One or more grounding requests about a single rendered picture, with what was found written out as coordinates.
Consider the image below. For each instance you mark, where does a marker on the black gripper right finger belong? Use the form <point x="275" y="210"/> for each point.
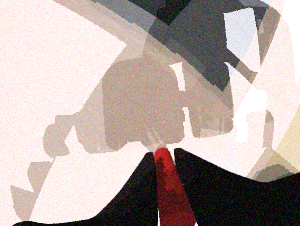
<point x="221" y="198"/>

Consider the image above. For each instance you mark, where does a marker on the red peg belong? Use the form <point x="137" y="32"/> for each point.
<point x="173" y="206"/>

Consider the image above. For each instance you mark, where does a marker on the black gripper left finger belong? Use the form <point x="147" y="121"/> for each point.
<point x="134" y="205"/>

